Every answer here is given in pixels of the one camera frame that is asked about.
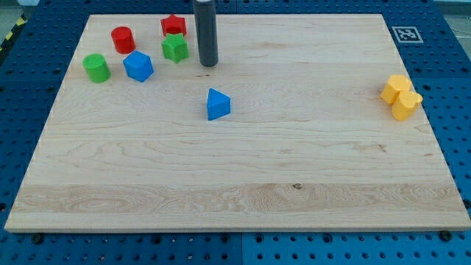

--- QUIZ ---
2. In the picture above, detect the red star block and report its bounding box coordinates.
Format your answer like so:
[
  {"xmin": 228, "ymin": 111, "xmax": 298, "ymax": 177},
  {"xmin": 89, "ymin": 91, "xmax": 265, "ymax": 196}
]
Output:
[{"xmin": 160, "ymin": 14, "xmax": 187, "ymax": 36}]

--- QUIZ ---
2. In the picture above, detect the blue cube block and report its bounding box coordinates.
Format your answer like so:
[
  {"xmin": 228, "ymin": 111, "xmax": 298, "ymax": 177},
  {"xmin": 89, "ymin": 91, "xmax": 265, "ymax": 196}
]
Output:
[{"xmin": 123, "ymin": 51, "xmax": 154, "ymax": 82}]

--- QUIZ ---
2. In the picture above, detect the yellow heart block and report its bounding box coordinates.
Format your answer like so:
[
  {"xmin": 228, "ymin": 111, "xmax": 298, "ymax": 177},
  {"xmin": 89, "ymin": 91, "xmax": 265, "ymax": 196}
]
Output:
[{"xmin": 391, "ymin": 91, "xmax": 423, "ymax": 121}]

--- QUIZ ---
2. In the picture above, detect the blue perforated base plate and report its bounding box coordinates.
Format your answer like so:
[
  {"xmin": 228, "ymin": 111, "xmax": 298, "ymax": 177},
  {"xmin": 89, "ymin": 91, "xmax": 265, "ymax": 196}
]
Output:
[{"xmin": 1, "ymin": 1, "xmax": 470, "ymax": 264}]

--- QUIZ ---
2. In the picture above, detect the light wooden board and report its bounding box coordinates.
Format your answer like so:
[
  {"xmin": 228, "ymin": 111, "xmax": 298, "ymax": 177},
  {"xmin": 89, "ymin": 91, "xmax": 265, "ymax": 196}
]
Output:
[{"xmin": 5, "ymin": 14, "xmax": 470, "ymax": 233}]

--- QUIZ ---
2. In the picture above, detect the red cylinder block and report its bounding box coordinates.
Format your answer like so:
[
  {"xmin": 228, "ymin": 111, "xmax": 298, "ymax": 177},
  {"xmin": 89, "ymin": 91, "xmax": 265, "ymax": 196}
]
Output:
[{"xmin": 110, "ymin": 26, "xmax": 135, "ymax": 54}]

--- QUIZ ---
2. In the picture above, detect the green star block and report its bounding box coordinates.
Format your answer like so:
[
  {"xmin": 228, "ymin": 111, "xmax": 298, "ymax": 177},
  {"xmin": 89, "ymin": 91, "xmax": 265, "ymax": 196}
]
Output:
[{"xmin": 161, "ymin": 33, "xmax": 189, "ymax": 63}]

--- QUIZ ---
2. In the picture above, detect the blue triangle block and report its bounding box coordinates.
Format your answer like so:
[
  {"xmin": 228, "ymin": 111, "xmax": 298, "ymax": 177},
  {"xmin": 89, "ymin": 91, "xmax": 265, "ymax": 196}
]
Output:
[{"xmin": 206, "ymin": 88, "xmax": 231, "ymax": 121}]

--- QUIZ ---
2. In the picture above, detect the yellow pentagon block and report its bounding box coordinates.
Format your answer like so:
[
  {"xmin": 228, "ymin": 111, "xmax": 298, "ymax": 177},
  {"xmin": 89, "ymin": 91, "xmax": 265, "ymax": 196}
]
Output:
[{"xmin": 380, "ymin": 74, "xmax": 412, "ymax": 105}]

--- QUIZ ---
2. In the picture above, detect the white fiducial marker tag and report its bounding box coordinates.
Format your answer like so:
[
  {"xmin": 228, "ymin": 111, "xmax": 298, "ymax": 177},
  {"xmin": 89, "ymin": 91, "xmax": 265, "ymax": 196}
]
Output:
[{"xmin": 392, "ymin": 26, "xmax": 423, "ymax": 43}]

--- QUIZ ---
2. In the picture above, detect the green cylinder block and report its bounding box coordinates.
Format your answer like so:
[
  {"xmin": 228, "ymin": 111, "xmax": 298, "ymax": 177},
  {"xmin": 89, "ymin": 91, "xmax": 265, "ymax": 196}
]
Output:
[{"xmin": 82, "ymin": 54, "xmax": 111, "ymax": 83}]

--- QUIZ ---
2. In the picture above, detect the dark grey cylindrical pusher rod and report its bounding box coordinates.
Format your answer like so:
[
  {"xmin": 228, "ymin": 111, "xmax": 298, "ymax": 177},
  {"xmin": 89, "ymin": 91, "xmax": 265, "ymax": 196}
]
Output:
[{"xmin": 194, "ymin": 0, "xmax": 219, "ymax": 67}]

